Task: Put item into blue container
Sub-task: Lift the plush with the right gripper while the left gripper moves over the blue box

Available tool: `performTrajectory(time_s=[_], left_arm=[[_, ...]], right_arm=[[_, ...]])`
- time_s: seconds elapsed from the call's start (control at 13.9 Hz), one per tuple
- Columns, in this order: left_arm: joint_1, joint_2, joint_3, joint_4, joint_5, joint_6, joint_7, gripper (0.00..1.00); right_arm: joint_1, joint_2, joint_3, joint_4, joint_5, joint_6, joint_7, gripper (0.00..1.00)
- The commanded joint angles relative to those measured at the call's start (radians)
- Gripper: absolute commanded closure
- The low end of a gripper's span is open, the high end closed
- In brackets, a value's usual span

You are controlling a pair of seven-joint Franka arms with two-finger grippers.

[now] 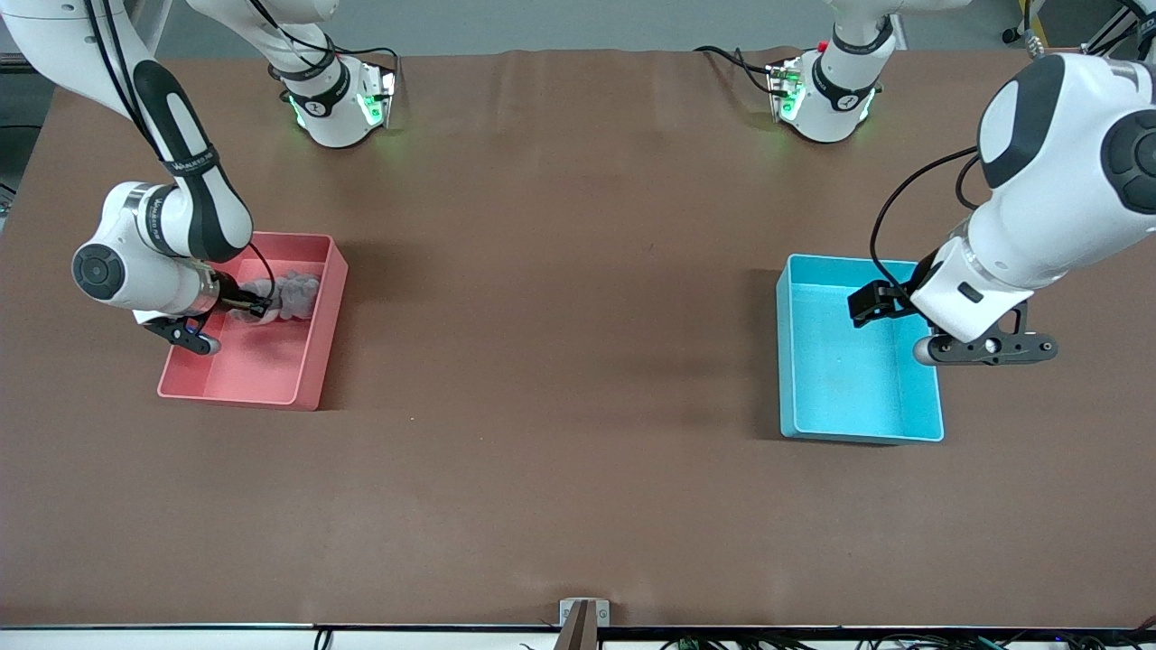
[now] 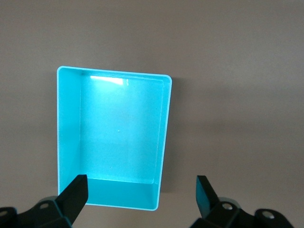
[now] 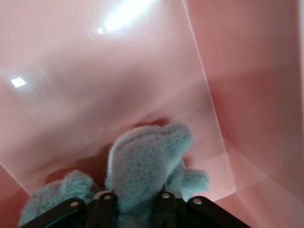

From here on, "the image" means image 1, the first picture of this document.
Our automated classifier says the black right base cable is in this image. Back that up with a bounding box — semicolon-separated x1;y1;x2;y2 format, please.
334;43;401;82

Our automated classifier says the pink plastic box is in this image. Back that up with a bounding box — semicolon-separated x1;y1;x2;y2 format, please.
157;231;350;412

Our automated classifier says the silver left base connector plate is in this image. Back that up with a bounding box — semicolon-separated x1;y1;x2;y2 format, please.
766;56;806;123

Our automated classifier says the silver base connector plate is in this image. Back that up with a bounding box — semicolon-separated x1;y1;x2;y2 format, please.
358;63;398;129
766;56;806;123

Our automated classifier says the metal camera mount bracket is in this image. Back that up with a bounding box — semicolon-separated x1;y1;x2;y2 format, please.
553;598;611;650

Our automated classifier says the aluminium frame profile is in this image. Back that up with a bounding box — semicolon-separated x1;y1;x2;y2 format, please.
1079;0;1156;55

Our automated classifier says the brown table cover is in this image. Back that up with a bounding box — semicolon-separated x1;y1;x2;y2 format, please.
0;47;1156;630

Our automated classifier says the black left base cable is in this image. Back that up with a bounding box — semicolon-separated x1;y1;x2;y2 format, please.
694;43;779;96

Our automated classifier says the black base cable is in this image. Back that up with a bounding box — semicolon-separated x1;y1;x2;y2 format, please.
334;43;401;82
694;43;779;96

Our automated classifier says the silver right base connector plate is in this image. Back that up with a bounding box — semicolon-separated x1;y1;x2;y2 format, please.
358;63;398;129

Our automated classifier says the blue plastic box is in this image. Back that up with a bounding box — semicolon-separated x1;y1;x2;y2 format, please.
775;253;946;445

